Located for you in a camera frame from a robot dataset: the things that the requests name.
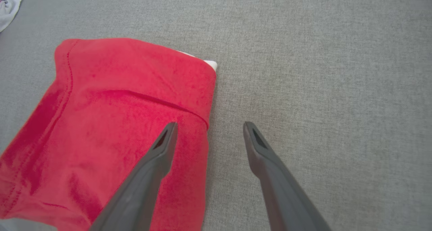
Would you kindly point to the red shorts with white stripe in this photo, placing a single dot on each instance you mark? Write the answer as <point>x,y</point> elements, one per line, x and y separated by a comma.
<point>111,123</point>

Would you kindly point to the red jersey with white sleeves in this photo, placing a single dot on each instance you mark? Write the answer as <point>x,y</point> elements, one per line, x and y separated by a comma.
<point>8,8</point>

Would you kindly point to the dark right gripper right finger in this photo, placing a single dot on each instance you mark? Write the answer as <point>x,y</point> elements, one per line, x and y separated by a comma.
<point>280,190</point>

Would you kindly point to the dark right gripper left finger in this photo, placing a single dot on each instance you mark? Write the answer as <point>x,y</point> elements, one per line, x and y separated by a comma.
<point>141,190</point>

